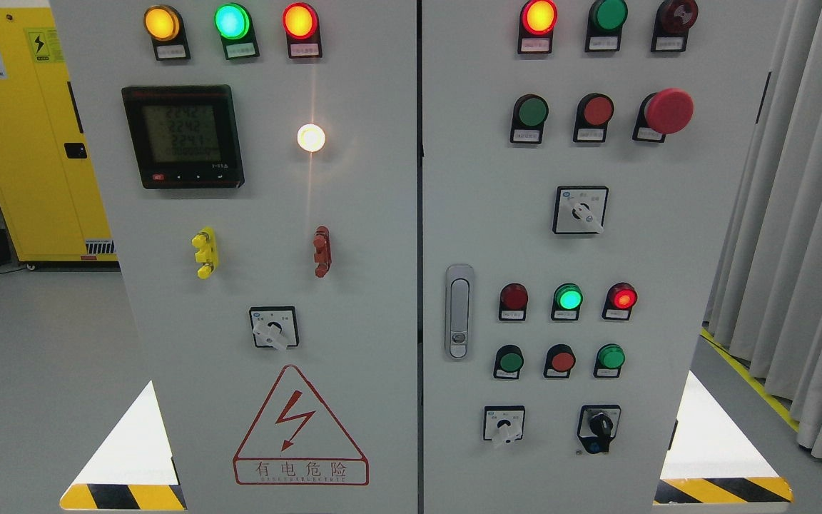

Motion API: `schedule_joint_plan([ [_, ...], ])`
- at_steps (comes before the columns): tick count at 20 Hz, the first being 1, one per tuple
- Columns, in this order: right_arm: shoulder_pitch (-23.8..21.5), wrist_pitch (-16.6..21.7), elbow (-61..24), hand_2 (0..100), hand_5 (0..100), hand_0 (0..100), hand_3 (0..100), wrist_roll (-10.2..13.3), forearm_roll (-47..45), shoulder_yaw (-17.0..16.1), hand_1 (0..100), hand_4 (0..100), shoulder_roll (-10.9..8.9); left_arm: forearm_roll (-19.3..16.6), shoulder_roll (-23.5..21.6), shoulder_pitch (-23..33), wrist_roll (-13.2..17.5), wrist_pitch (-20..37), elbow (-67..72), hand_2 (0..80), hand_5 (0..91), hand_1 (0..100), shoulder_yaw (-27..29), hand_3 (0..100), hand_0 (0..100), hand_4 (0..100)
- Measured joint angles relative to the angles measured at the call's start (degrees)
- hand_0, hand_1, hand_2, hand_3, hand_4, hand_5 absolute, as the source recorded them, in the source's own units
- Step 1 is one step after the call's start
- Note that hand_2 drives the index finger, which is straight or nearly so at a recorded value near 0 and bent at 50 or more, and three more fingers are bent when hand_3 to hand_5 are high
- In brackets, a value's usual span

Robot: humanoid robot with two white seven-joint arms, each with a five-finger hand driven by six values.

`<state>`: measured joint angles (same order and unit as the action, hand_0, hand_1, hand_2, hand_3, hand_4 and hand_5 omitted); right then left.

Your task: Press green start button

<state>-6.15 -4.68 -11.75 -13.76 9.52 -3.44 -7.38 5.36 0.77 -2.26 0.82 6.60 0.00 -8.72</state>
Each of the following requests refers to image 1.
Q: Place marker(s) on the grey electrical control cabinet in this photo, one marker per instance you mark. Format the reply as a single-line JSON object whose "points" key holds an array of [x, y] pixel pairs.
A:
{"points": [[417, 175]]}

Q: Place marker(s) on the green indicator lamp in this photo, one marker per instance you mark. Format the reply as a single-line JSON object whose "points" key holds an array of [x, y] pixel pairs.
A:
{"points": [[566, 303], [236, 31]]}

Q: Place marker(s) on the red indicator lamp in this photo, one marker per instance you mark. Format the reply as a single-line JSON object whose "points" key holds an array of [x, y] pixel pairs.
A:
{"points": [[619, 301], [513, 302], [302, 30]]}

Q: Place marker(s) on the black key selector switch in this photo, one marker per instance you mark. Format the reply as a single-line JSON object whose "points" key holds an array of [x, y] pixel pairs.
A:
{"points": [[597, 427]]}

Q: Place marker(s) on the left door rotary selector switch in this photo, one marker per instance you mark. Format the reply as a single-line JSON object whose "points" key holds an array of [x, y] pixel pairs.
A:
{"points": [[274, 327]]}

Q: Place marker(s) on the red indicator lamp top left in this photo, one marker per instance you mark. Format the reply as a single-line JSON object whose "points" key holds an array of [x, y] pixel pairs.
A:
{"points": [[302, 30]]}

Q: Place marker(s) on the green indicator lamp top left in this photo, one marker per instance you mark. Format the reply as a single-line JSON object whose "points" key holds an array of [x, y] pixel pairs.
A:
{"points": [[236, 31]]}

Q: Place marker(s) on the black digital power meter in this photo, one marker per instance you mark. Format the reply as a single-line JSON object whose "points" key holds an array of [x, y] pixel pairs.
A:
{"points": [[184, 136]]}

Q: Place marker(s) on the green lamp top right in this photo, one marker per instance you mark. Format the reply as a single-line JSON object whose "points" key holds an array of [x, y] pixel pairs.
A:
{"points": [[604, 25]]}

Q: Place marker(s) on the green indicator lamp middle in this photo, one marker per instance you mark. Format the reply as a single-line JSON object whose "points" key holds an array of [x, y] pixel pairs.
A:
{"points": [[566, 303]]}

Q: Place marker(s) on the yellow indicator lamp top left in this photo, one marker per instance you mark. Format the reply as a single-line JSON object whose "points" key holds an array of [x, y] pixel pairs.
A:
{"points": [[167, 32]]}

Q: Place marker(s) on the yellow black striped foot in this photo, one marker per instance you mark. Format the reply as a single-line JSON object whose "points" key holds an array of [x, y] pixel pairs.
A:
{"points": [[94, 496], [723, 491]]}

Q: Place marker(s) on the white lit indicator lamp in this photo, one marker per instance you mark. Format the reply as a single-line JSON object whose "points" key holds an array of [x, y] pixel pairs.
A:
{"points": [[311, 138]]}

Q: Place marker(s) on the green start push button lower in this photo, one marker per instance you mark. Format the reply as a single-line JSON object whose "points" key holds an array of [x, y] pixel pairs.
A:
{"points": [[508, 363]]}

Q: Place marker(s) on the red mushroom emergency stop button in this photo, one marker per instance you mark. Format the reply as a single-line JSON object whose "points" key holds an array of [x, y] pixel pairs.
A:
{"points": [[662, 113]]}

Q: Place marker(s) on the left yellow black striped foot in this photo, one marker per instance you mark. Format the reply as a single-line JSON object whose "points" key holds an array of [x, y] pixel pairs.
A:
{"points": [[94, 496]]}

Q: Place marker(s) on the red push button upper row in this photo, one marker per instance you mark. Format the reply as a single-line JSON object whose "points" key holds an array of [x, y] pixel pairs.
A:
{"points": [[593, 114]]}

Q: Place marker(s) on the yellow terminal connector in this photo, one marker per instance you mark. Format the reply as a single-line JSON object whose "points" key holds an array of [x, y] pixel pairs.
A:
{"points": [[206, 252]]}

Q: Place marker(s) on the red indicator lamp middle right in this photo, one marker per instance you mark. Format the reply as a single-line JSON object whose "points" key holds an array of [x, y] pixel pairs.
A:
{"points": [[619, 301]]}

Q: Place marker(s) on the red terminal connector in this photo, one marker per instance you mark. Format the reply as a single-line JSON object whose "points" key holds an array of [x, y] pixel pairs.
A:
{"points": [[323, 251]]}

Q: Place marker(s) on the green push button upper row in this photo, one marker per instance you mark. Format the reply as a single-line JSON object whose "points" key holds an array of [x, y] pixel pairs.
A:
{"points": [[529, 114]]}

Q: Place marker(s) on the yellow safety storage cabinet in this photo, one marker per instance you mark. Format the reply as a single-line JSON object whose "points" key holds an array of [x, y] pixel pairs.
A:
{"points": [[49, 195]]}

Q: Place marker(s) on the red lit lamp top right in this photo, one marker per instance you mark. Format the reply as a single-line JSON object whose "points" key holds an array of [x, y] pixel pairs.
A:
{"points": [[536, 27]]}

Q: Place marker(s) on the dark red buzzer top right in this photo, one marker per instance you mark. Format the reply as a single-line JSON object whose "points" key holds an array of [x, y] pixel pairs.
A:
{"points": [[671, 25]]}

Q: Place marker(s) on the red electrical hazard warning sticker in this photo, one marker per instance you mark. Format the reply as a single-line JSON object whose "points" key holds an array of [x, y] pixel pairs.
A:
{"points": [[295, 439]]}

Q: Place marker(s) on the grey curtain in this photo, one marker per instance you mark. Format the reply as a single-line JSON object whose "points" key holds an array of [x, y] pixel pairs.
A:
{"points": [[766, 303]]}

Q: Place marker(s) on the lower left rotary selector switch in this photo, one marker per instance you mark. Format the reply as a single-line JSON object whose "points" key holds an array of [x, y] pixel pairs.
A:
{"points": [[503, 424]]}

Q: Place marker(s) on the upper right rotary selector switch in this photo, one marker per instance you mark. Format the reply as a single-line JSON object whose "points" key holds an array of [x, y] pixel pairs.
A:
{"points": [[579, 210]]}

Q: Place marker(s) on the green lamp lower right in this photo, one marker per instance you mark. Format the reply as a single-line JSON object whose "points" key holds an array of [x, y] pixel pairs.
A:
{"points": [[609, 361]]}

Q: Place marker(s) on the silver door lock handle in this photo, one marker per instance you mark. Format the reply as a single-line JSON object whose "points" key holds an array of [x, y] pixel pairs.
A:
{"points": [[459, 283]]}

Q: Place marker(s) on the red indicator lamp middle left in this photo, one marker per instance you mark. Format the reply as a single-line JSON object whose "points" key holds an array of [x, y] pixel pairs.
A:
{"points": [[513, 302]]}

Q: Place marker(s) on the red push button lower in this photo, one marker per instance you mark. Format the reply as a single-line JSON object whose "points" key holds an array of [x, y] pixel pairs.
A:
{"points": [[559, 361]]}

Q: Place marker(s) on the right yellow black striped foot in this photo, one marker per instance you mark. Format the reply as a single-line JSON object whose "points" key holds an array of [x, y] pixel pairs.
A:
{"points": [[723, 491]]}

